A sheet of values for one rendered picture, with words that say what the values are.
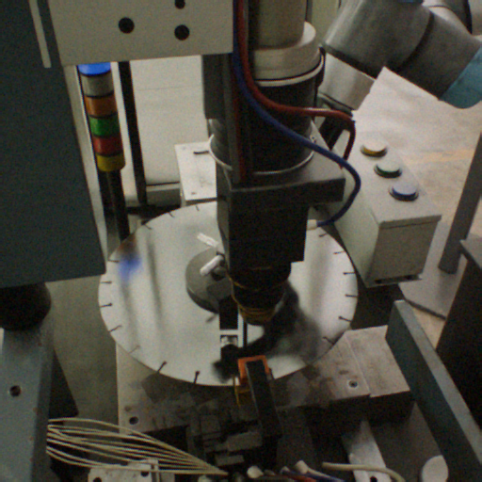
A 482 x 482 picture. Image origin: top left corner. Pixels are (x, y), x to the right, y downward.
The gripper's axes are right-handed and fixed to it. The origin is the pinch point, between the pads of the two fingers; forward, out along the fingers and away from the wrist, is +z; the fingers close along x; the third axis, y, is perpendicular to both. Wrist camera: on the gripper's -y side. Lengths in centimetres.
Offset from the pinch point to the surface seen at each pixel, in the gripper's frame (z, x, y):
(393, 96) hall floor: -24, 157, -225
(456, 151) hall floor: -16, 165, -164
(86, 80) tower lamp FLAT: -6.1, -22.9, -20.2
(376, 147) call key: -14.4, 30.1, -28.5
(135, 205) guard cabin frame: 19.3, -2.3, -44.9
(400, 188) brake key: -11.4, 29.8, -15.3
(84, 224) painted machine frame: -10.0, -25.6, 32.3
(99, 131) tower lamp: 0.3, -18.4, -21.2
